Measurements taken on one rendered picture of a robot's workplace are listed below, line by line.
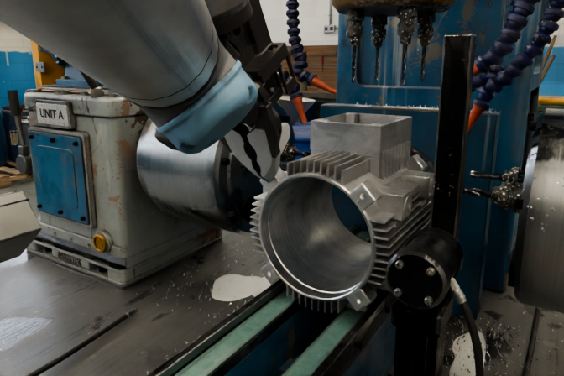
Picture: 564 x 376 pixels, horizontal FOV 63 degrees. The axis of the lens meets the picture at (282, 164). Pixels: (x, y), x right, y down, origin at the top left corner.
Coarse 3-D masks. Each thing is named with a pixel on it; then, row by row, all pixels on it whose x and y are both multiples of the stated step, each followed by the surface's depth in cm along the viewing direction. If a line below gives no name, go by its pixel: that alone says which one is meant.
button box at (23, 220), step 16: (16, 192) 49; (0, 208) 47; (16, 208) 48; (0, 224) 46; (16, 224) 47; (32, 224) 48; (0, 240) 45; (16, 240) 47; (32, 240) 50; (0, 256) 48; (16, 256) 51
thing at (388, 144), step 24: (312, 120) 61; (336, 120) 67; (360, 120) 70; (384, 120) 68; (408, 120) 64; (312, 144) 62; (336, 144) 60; (360, 144) 58; (384, 144) 58; (408, 144) 65; (384, 168) 58
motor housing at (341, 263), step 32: (320, 160) 54; (352, 160) 55; (288, 192) 62; (320, 192) 71; (416, 192) 59; (256, 224) 59; (288, 224) 64; (320, 224) 70; (384, 224) 51; (416, 224) 59; (288, 256) 62; (320, 256) 65; (352, 256) 68; (384, 256) 52; (288, 288) 58; (320, 288) 58; (352, 288) 55
